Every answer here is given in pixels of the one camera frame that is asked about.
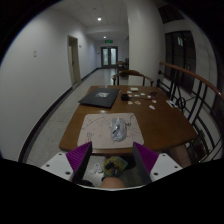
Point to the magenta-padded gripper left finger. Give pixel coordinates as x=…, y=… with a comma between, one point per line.
x=78, y=158

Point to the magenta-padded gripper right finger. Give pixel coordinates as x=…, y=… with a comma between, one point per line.
x=148, y=158

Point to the white printed mouse pad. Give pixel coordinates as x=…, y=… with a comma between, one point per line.
x=96, y=131

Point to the person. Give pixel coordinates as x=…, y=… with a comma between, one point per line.
x=113, y=181

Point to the pale round sticker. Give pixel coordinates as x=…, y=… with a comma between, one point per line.
x=137, y=103

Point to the small beige sticker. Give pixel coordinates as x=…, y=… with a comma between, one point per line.
x=130, y=102

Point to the small white sticker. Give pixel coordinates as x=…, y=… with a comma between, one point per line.
x=129, y=92
x=136, y=95
x=142, y=94
x=148, y=97

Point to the black closed laptop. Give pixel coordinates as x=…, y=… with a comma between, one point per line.
x=100, y=97

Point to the small black charger block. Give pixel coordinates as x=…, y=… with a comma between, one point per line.
x=125, y=97

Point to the small white box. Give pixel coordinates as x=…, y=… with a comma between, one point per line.
x=134, y=89

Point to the black railing with wooden handrail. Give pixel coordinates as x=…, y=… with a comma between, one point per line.
x=200, y=100

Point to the wooden armchair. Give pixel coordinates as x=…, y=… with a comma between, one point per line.
x=132, y=73

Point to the side doorway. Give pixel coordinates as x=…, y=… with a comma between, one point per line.
x=74, y=60

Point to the dark framed window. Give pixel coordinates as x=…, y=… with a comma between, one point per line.
x=180, y=60

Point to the glass double door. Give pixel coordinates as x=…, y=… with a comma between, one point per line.
x=109, y=56

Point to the green exit sign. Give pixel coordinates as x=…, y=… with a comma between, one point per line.
x=108, y=41

